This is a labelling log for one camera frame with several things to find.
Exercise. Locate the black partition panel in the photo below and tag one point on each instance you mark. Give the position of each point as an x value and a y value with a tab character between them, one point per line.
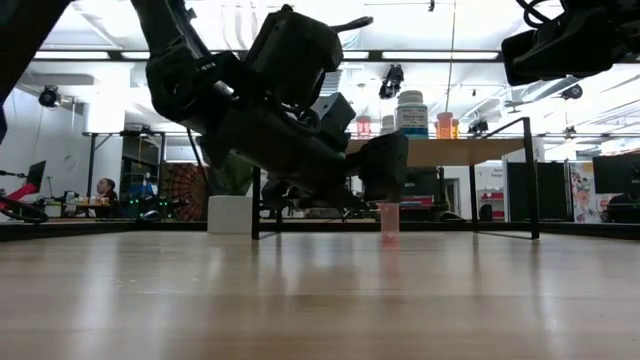
550	192

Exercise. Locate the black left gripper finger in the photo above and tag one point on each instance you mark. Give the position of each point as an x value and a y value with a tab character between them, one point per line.
340	199
385	165

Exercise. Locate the green succulent plant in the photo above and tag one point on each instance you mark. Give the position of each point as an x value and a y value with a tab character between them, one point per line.
239	175

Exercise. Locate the ceiling light strip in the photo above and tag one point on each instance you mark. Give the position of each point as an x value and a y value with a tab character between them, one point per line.
440	55
72	54

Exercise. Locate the red and black equipment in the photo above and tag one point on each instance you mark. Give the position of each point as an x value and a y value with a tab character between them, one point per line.
22	212

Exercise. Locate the large orange bottle white cap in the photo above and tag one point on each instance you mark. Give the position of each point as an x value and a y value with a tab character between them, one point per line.
444	127

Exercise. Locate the black ceiling spotlight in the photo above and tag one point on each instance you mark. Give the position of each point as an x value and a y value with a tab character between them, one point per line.
572	91
392	81
48	96

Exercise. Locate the black metal rack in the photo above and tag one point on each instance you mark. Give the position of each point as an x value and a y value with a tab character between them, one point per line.
91	165

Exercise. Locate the white plant pot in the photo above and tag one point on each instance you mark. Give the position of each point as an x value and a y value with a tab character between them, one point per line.
230	215

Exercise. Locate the black computer monitor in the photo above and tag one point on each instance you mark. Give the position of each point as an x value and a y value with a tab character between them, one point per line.
36	175
617	174

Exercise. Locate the small pink bottle white cap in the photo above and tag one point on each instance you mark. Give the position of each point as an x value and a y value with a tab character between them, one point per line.
389	222

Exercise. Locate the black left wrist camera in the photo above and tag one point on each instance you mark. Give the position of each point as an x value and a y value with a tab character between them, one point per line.
295	55

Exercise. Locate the cluttered desk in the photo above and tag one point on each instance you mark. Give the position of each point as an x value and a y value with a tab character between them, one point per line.
75	206

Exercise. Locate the black office chair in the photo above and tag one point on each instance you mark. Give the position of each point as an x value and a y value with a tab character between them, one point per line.
622	210

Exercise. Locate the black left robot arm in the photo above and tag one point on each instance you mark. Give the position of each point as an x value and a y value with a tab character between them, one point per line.
175	75

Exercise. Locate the wooden shelf black metal legs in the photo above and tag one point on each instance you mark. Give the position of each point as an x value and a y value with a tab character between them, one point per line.
450	152

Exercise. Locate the floral wall poster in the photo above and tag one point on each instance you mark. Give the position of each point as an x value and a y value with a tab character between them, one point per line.
582	195

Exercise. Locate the person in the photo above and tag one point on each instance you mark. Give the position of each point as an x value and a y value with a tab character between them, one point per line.
106	189

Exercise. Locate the red storage bins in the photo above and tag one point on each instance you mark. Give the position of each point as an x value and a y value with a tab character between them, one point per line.
492	200

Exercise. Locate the orange mandala tapestry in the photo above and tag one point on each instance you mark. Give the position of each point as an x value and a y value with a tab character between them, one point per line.
182	192

